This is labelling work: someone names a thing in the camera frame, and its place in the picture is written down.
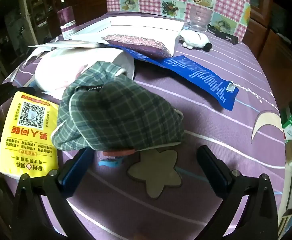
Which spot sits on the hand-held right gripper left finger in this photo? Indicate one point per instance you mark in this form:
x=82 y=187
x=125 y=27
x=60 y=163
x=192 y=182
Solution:
x=73 y=170

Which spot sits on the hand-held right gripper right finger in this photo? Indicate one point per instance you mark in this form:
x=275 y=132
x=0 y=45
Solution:
x=214 y=170

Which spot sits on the small blue white sachet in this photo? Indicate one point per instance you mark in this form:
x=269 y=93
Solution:
x=109 y=162

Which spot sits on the yellow tissue packet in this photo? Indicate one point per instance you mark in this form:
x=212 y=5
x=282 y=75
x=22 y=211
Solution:
x=28 y=140

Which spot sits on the green plaid cloth pouch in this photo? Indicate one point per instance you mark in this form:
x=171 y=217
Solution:
x=116 y=115

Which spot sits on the white toilet paper roll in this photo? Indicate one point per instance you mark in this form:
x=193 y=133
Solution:
x=58 y=67

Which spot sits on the blue foil packet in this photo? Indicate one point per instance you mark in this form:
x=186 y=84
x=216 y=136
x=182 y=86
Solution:
x=198 y=75

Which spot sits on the white plush toy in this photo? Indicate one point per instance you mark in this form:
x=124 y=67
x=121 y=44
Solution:
x=193 y=38

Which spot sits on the pink bubble wrap pouch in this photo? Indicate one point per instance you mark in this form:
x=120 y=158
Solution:
x=136 y=42

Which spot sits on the white cardboard box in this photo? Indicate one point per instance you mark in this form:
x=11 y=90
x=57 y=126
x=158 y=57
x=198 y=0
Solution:
x=146 y=23

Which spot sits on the green white carton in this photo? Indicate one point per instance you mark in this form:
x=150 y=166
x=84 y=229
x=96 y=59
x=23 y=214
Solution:
x=290 y=127

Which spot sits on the purple bottle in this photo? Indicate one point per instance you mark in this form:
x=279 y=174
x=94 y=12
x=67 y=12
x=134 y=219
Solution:
x=66 y=20

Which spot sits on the black plastic holder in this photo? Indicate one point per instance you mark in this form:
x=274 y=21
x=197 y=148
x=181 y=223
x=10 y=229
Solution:
x=223 y=33

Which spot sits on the clear glass jar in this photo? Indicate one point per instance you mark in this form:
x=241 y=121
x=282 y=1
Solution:
x=198 y=20

